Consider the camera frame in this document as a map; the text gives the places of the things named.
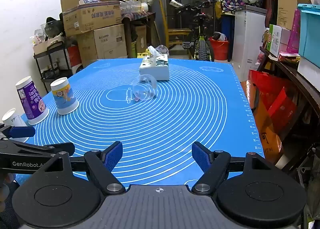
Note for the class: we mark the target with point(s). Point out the yellow plastic toy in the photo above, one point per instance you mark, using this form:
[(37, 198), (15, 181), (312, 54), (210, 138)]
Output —
[(142, 54)]

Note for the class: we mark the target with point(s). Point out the printed brown cardboard box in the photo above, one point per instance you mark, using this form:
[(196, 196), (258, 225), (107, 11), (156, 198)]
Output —
[(92, 18)]

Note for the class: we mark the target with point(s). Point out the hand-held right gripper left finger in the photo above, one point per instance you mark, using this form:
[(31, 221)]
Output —
[(113, 155)]

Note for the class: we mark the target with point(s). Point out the red paper bag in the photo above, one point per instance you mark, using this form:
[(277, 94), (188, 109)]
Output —
[(270, 91)]

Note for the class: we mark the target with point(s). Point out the green and white box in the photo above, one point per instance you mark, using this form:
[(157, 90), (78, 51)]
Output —
[(276, 40)]

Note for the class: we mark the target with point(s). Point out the orange paper bag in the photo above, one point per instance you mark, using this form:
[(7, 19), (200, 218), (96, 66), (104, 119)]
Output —
[(268, 134)]

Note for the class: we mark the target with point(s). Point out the open brown cardboard box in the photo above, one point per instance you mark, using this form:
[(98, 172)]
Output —
[(71, 0)]

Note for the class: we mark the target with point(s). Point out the pink box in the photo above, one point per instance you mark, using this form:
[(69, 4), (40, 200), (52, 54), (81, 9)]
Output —
[(293, 31)]

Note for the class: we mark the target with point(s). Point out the blue silicone baking mat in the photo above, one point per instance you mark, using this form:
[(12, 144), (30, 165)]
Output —
[(175, 119)]

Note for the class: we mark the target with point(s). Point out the white patterned tissue box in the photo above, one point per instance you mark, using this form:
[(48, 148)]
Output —
[(155, 68)]

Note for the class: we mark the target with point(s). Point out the cloth covered side table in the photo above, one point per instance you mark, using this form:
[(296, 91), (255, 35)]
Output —
[(137, 18)]

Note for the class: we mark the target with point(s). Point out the black metal rack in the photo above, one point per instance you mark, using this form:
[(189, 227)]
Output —
[(53, 69)]

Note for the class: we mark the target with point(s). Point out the large brown cardboard box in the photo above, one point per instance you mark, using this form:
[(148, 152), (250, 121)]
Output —
[(110, 41)]

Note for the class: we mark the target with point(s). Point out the clear plastic bag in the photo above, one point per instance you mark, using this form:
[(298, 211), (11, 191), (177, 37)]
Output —
[(163, 50)]

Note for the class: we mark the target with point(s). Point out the red plastic bucket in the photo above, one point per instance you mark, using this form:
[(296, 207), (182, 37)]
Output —
[(220, 49)]

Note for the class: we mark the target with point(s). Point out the bicycle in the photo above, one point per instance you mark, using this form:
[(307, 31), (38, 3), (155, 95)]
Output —
[(201, 36)]

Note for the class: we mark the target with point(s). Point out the purple paper cup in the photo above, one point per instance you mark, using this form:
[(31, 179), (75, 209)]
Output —
[(31, 101)]

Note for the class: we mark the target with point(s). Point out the teal plastic storage bin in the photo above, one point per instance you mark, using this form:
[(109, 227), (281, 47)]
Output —
[(310, 31)]

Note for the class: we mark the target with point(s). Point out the wooden chair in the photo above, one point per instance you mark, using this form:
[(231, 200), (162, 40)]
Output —
[(175, 34)]

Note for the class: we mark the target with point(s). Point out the person's left hand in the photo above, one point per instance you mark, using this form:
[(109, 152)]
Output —
[(4, 186)]

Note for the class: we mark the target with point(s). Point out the plain white paper cup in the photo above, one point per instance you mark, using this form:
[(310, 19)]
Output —
[(12, 119)]

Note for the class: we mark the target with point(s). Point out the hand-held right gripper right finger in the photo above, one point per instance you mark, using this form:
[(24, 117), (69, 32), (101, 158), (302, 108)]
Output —
[(200, 156)]

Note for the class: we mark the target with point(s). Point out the shallow cardboard tray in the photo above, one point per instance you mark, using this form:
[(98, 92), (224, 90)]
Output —
[(47, 44)]

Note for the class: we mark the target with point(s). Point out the dark wooden table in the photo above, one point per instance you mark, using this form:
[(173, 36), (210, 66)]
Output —
[(300, 89)]

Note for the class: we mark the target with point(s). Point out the yellow cartoon paper cup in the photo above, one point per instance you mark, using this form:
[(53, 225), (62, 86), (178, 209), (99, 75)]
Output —
[(63, 99)]

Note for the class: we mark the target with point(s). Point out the white chest freezer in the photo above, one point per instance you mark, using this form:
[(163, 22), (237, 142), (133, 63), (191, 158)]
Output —
[(248, 39)]

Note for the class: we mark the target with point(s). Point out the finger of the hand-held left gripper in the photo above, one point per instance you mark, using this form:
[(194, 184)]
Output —
[(50, 148), (21, 132)]

